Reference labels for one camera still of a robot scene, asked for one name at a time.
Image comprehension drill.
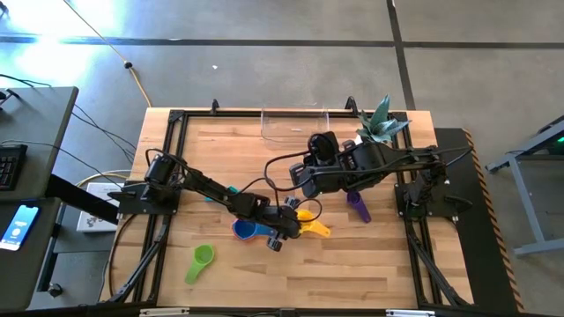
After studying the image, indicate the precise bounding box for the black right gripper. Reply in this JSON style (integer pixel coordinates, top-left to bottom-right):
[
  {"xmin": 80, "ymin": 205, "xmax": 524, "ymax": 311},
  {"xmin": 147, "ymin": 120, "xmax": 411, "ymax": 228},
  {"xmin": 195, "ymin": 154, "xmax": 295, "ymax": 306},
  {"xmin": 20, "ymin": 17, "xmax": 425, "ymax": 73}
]
[{"xmin": 288, "ymin": 139, "xmax": 367, "ymax": 199}]

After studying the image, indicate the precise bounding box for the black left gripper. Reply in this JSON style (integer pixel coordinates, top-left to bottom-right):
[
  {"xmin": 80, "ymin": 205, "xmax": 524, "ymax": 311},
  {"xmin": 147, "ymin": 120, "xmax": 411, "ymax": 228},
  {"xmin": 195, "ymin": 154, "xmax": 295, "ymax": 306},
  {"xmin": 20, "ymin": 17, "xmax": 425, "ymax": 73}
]
[{"xmin": 244, "ymin": 193, "xmax": 303, "ymax": 253}]

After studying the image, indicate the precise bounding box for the yellow measuring cup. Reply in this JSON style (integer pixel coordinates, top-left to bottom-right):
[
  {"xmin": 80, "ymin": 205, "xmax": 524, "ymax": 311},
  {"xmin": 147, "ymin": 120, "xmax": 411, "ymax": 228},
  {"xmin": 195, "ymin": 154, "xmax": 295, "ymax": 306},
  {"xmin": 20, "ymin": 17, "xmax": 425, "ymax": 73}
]
[{"xmin": 295, "ymin": 209, "xmax": 331, "ymax": 239}]

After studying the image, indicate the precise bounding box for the blue measuring cup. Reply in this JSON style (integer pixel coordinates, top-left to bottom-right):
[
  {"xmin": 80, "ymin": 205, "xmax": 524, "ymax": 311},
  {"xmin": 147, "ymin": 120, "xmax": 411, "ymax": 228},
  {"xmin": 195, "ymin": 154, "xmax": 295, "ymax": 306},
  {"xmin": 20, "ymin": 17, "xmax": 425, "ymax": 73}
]
[{"xmin": 233, "ymin": 218, "xmax": 277, "ymax": 241}]

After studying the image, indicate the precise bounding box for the purple measuring cup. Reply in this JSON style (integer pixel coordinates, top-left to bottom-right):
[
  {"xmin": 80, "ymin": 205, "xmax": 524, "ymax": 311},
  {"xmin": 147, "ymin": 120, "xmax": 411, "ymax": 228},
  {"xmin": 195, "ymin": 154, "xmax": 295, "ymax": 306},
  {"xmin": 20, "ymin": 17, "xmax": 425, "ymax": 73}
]
[{"xmin": 345, "ymin": 189, "xmax": 373, "ymax": 225}]

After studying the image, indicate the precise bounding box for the teal measuring cup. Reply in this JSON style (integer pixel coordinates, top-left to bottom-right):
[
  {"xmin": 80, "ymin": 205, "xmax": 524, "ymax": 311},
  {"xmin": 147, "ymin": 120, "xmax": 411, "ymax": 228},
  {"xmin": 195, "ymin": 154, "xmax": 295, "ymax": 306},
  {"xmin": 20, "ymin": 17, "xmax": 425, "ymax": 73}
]
[{"xmin": 204, "ymin": 185, "xmax": 241, "ymax": 203}]

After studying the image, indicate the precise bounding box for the green measuring cup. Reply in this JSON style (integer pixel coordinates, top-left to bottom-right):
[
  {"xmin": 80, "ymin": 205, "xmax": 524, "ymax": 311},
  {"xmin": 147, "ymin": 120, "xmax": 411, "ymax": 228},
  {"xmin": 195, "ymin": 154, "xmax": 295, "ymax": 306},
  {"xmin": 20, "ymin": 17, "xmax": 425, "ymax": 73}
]
[{"xmin": 184, "ymin": 244, "xmax": 216, "ymax": 285}]

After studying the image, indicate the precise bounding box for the clear plastic basket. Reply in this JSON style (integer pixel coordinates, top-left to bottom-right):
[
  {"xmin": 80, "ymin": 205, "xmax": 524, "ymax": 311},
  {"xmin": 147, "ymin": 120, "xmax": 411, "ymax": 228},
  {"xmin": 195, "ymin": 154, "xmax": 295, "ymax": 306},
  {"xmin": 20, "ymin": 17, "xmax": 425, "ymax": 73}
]
[{"xmin": 259, "ymin": 105, "xmax": 330, "ymax": 144}]

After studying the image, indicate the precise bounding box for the snake plant in white pot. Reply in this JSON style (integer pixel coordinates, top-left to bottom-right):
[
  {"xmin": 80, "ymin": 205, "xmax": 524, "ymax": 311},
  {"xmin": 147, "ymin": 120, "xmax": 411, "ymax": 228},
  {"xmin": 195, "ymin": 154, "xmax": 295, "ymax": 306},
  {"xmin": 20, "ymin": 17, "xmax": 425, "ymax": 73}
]
[{"xmin": 354, "ymin": 94, "xmax": 413, "ymax": 146}]

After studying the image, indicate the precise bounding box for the black hazard-striped floor mat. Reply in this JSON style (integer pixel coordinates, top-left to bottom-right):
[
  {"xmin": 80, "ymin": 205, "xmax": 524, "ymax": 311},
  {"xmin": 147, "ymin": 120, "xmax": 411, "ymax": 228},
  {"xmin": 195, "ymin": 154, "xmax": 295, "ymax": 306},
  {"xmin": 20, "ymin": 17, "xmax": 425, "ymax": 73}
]
[{"xmin": 434, "ymin": 127, "xmax": 526, "ymax": 314}]

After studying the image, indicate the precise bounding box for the white printed booklet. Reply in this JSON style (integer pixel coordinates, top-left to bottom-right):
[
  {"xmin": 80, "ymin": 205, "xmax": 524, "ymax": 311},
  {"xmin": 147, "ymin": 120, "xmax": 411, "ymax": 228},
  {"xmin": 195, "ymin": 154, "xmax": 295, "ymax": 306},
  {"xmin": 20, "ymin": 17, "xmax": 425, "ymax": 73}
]
[{"xmin": 76, "ymin": 181, "xmax": 124, "ymax": 233}]

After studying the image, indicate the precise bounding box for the black desk support beam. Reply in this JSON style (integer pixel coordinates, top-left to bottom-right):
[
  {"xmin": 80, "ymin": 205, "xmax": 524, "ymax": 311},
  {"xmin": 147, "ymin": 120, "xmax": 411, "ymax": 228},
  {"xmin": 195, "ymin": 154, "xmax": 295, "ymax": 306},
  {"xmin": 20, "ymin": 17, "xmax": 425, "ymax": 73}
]
[{"xmin": 46, "ymin": 173, "xmax": 120, "ymax": 225}]

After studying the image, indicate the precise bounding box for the gray metal stand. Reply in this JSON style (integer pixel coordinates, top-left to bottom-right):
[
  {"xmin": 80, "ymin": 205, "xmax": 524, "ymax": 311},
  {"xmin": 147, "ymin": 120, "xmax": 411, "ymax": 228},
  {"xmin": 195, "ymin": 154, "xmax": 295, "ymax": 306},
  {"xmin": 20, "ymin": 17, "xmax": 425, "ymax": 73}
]
[{"xmin": 486, "ymin": 114, "xmax": 564, "ymax": 258}]

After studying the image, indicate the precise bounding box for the dark gray desk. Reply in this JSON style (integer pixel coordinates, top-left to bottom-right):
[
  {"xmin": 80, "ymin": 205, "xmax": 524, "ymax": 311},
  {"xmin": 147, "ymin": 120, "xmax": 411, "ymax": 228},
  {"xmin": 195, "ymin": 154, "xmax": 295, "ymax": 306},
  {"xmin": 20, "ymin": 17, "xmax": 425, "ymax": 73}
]
[{"xmin": 0, "ymin": 197, "xmax": 61, "ymax": 312}]

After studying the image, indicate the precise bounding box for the smartphone with lit screen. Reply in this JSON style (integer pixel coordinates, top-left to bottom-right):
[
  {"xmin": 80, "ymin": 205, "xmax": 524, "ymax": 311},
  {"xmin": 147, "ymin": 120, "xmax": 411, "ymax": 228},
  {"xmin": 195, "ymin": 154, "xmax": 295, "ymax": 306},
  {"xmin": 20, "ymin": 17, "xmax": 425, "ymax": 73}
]
[{"xmin": 0, "ymin": 204, "xmax": 41, "ymax": 253}]

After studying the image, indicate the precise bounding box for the black keyboard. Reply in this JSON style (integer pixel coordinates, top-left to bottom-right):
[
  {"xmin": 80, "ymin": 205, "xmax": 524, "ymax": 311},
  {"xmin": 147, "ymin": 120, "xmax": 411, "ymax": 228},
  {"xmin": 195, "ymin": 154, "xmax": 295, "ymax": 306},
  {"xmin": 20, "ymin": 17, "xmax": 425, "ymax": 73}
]
[{"xmin": 0, "ymin": 144, "xmax": 28, "ymax": 192}]

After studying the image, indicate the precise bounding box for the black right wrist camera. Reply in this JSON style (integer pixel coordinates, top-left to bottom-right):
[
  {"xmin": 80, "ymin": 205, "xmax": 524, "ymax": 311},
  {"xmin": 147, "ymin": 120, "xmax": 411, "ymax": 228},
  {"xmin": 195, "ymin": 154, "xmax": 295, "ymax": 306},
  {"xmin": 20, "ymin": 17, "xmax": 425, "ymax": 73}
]
[{"xmin": 307, "ymin": 130, "xmax": 341, "ymax": 162}]

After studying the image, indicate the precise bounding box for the black aluminium table frame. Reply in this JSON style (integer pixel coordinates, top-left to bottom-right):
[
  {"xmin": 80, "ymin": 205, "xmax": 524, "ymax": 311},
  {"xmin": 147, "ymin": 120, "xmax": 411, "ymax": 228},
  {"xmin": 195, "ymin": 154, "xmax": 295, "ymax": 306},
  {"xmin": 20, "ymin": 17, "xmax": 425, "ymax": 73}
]
[{"xmin": 108, "ymin": 96, "xmax": 475, "ymax": 309}]

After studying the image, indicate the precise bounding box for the silver metal bracket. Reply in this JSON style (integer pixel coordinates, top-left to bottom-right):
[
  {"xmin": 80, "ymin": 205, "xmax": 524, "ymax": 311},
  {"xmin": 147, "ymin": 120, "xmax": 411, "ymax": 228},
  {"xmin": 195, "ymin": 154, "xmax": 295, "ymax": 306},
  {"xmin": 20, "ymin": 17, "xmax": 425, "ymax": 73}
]
[
  {"xmin": 385, "ymin": 309, "xmax": 436, "ymax": 317},
  {"xmin": 139, "ymin": 307, "xmax": 190, "ymax": 317}
]

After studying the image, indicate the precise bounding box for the yellow floor cable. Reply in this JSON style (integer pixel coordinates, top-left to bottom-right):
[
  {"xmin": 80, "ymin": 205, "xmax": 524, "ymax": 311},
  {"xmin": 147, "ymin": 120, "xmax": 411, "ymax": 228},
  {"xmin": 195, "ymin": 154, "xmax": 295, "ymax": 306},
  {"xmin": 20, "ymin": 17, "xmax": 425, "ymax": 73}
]
[{"xmin": 61, "ymin": 0, "xmax": 153, "ymax": 109}]

